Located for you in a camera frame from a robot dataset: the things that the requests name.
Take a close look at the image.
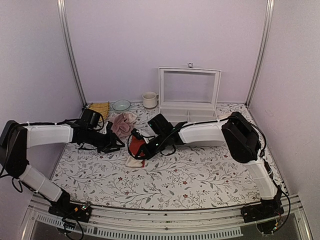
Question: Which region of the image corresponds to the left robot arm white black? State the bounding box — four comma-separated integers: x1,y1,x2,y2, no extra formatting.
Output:
0,120,125,217

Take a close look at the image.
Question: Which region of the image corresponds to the red and white underwear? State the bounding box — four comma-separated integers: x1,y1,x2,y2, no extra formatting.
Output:
124,136,147,168

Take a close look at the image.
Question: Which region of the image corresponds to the woven bamboo tray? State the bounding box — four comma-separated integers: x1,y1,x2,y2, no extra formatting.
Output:
86,102,110,121

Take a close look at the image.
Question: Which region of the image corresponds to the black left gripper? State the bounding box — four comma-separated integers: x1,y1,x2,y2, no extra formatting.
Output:
86,128,126,154

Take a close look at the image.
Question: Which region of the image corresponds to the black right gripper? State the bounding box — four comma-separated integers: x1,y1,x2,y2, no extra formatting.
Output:
136,132,169,159

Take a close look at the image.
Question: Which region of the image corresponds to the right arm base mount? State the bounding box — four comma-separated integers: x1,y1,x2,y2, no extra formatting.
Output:
240,203,285,235

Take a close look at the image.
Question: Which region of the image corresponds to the floral patterned table mat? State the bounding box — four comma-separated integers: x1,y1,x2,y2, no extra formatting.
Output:
48,100,286,210

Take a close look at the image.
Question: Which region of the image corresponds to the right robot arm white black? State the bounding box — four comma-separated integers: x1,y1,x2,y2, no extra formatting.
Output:
127,111,282,218

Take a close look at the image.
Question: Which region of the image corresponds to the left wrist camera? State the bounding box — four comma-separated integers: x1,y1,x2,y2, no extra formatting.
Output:
78,108,103,130

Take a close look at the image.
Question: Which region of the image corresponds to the pink crumpled underwear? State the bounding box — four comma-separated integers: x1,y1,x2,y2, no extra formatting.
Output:
108,112,138,138

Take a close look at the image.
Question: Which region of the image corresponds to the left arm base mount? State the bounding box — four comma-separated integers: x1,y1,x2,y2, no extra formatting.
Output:
48,201,92,223

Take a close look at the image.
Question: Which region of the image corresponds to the aluminium front rail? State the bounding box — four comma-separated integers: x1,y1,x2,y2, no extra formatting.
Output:
21,195,313,240

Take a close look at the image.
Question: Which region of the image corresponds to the left aluminium frame post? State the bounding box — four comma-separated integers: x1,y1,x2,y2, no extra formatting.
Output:
57,0,88,107

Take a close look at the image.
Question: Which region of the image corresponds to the aluminium frame post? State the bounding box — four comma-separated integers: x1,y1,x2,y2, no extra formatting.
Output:
57,0,88,107
245,0,275,108

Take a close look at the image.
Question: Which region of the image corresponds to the white ceramic mug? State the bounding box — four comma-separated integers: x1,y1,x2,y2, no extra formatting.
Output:
142,91,158,109

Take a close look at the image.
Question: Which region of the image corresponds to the right aluminium frame post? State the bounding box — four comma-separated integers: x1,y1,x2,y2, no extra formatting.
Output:
245,0,275,108

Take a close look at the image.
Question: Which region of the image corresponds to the light green glass bowl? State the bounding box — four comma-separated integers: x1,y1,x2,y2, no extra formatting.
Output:
112,99,131,112

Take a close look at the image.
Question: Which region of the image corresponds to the white compartment storage box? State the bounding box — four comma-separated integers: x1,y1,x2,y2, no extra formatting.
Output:
158,67,222,125

